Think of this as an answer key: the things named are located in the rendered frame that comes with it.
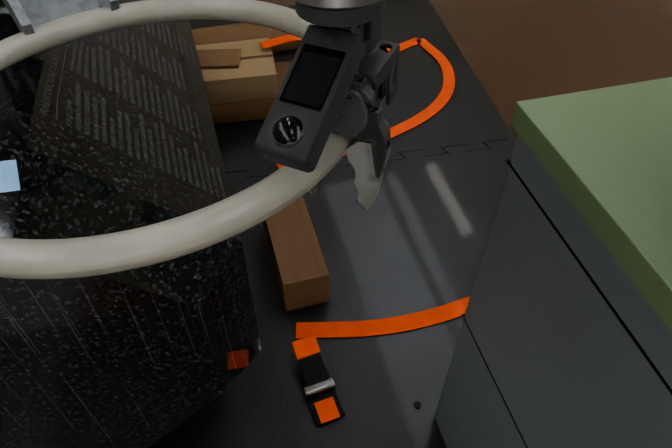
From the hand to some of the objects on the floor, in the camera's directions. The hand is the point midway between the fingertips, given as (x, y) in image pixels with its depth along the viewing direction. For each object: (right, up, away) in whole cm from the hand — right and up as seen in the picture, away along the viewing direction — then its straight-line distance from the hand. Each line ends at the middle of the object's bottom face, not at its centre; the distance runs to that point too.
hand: (336, 196), depth 57 cm
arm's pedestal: (+47, -61, +63) cm, 99 cm away
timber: (-12, -19, +102) cm, 105 cm away
